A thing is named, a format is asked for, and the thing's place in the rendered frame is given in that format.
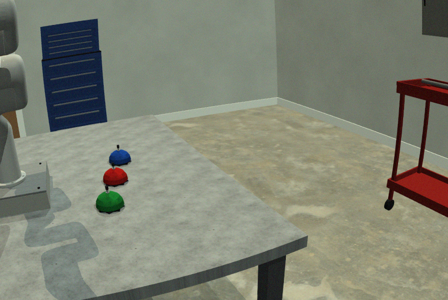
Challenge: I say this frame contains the green dome bell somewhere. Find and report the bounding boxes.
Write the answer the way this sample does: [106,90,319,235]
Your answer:
[96,185,124,214]

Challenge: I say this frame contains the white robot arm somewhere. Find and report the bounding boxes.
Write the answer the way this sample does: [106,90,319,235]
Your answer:
[0,0,28,188]

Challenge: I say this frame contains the red dome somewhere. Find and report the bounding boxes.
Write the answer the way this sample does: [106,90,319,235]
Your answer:
[103,162,128,187]

